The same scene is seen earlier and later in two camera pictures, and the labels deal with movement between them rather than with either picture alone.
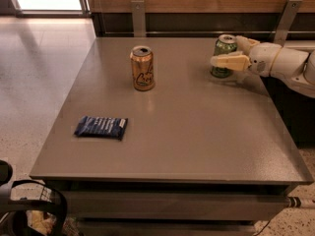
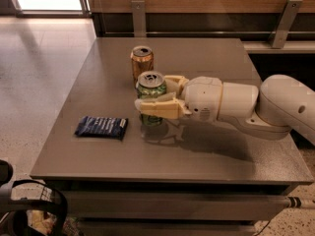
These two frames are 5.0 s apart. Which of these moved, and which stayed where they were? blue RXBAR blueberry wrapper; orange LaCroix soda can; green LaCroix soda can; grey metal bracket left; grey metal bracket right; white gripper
Moved: green LaCroix soda can; white gripper
Stayed: grey metal bracket left; blue RXBAR blueberry wrapper; orange LaCroix soda can; grey metal bracket right
